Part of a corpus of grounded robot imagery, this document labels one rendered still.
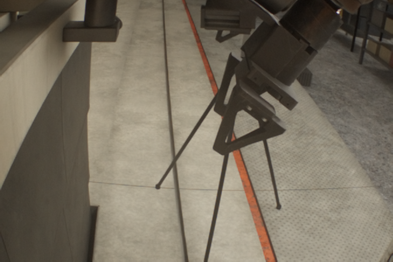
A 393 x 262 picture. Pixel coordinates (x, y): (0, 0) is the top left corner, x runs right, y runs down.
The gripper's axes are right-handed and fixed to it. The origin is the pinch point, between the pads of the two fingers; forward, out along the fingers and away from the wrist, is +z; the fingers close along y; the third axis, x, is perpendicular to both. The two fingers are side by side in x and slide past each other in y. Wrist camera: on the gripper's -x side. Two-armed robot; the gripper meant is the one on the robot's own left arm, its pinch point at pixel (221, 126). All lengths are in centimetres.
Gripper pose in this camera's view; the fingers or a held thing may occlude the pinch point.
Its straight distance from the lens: 49.0
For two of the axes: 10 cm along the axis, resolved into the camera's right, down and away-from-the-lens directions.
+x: 8.0, 5.5, 2.5
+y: -0.3, 4.5, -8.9
